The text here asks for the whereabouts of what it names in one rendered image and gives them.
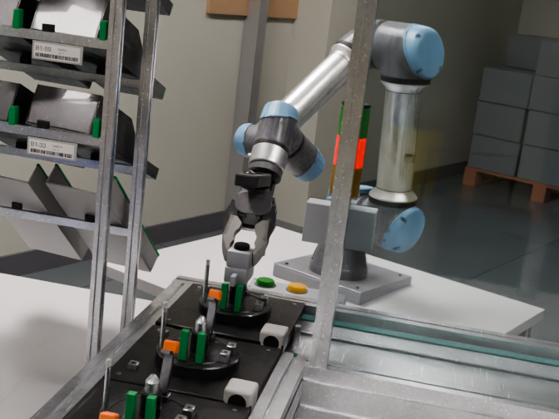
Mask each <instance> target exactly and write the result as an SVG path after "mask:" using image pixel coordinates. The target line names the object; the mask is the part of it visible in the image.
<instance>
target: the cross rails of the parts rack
mask: <svg viewBox="0 0 559 419"><path fill-rule="evenodd" d="M0 35H5V36H11V37H22V38H29V39H35V40H41V41H47V42H59V43H65V44H71V45H77V46H84V47H95V48H101V49H107V40H105V41H100V40H99V38H96V37H84V36H78V35H72V34H66V33H60V32H44V31H41V30H35V29H29V28H19V29H15V28H12V27H11V26H4V25H0ZM0 69H6V70H12V71H23V72H29V73H35V74H41V75H46V76H57V77H63V78H69V79H75V80H81V81H92V82H98V83H104V84H105V75H99V74H96V73H92V72H86V71H75V70H69V69H63V68H57V67H46V66H40V65H34V64H30V65H29V64H23V63H20V62H11V61H5V60H0ZM139 85H140V80H139V79H133V78H127V77H122V78H121V86H126V87H132V88H138V89H139ZM0 131H5V132H10V133H15V134H21V135H26V136H36V137H41V138H48V139H53V140H63V141H68V142H74V143H79V144H84V145H94V146H100V144H101V137H99V139H97V138H93V137H92V135H88V134H82V133H76V132H71V131H61V130H55V129H50V128H49V129H42V128H37V127H36V126H29V125H23V124H16V125H15V126H11V125H9V124H8V122H6V121H0ZM0 154H5V155H15V156H21V157H26V158H32V159H37V160H46V161H51V162H57V163H63V164H68V165H78V166H83V167H88V168H93V169H98V167H99V161H97V160H90V158H85V157H79V156H77V161H71V160H61V159H56V158H51V157H46V156H39V155H30V154H27V149H26V150H25V149H19V148H16V146H11V145H1V144H0ZM132 170H133V165H127V164H122V163H116V162H115V167H114V172H119V173H125V174H130V175H132Z"/></svg>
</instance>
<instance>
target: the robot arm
mask: <svg viewBox="0 0 559 419"><path fill-rule="evenodd" d="M353 36H354V29H353V30H352V31H350V32H348V33H347V34H345V35H344V36H343V37H341V38H340V39H339V40H338V41H337V42H336V43H335V44H334V45H333V46H332V47H331V48H330V50H329V55H328V56H327V57H326V58H325V59H324V60H323V61H322V62H321V63H320V64H319V65H318V66H317V67H316V68H315V69H314V70H313V71H312V72H311V73H310V74H309V75H308V76H307V77H306V78H305V79H303V80H302V81H301V82H300V83H299V84H298V85H297V86H296V87H295V88H294V89H293V90H292V91H291V92H290V93H289V94H288V95H287V96H285V97H284V98H283V99H282V100H281V101H270V102H268V103H267V104H266V105H265V106H264V109H263V111H262V113H261V116H260V118H259V122H258V123H257V124H254V123H246V124H244V125H242V126H240V127H239V128H238V129H237V131H236V133H235V136H234V146H235V149H236V150H237V152H238V153H239V154H241V155H243V156H245V157H247V158H249V162H248V168H247V171H244V172H240V173H236V174H235V185H236V186H241V187H242V188H243V189H242V190H241V192H239V193H237V194H236V196H237V198H236V200H231V202H230V205H229V206H228V207H227V209H226V210H225V213H224V217H223V227H222V254H223V257H224V261H225V262H226V258H227V251H228V250H229V249H230V248H231V247H232V246H233V244H234V242H235V236H236V235H237V234H238V233H239V232H240V231H241V230H247V231H252V232H255V235H256V240H255V242H254V244H255V250H254V252H253V253H252V266H256V265H257V263H258V262H259V261H260V260H261V258H262V257H263V256H265V250H266V248H267V246H268V244H269V241H270V236H271V235H272V233H273V232H274V230H275V227H276V224H277V219H276V215H277V209H276V203H275V198H273V194H274V191H275V185H277V184H278V183H279V182H280V181H281V178H282V175H283V174H284V170H288V171H290V172H291V173H292V174H293V176H294V177H297V178H298V179H299V180H301V181H303V182H309V181H312V180H315V179H316V178H318V177H319V176H320V175H321V173H322V172H323V170H324V167H325V159H324V157H323V155H322V154H321V153H320V152H319V149H318V148H317V147H316V146H314V145H313V144H312V142H311V141H310V140H309V139H308V138H307V137H306V136H305V135H304V134H303V133H302V131H301V130H300V129H299V128H300V127H301V126H302V125H303V124H304V123H305V122H306V121H307V120H308V119H309V118H311V117H312V116H313V115H314V114H315V113H316V112H317V111H318V110H319V109H320V108H321V107H322V106H323V105H324V104H325V103H326V102H327V101H328V100H329V99H330V98H331V97H332V96H333V95H334V94H335V93H336V92H337V91H338V90H339V89H340V88H341V87H342V86H343V85H344V84H345V83H346V82H347V80H348V74H349V62H350V55H351V49H352V43H353ZM324 247H325V245H324V244H318V245H317V247H316V249H315V251H314V253H313V256H312V257H311V258H310V261H309V269H310V270H311V271H313V272H314V273H316V274H319V275H321V272H322V265H323V259H324Z"/></svg>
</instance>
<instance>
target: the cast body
mask: <svg viewBox="0 0 559 419"><path fill-rule="evenodd" d="M254 250H255V249H254V248H250V244H248V243H246V242H236V243H235V245H233V246H232V247H231V248H230V249H229V250H228V251H227V258H226V266H225V274H224V281H225V282H229V283H230V286H231V287H234V286H235V285H236V284H243V285H246V284H247V283H248V282H249V280H250V279H251V278H252V276H253V274H254V266H252V253H253V252H254Z"/></svg>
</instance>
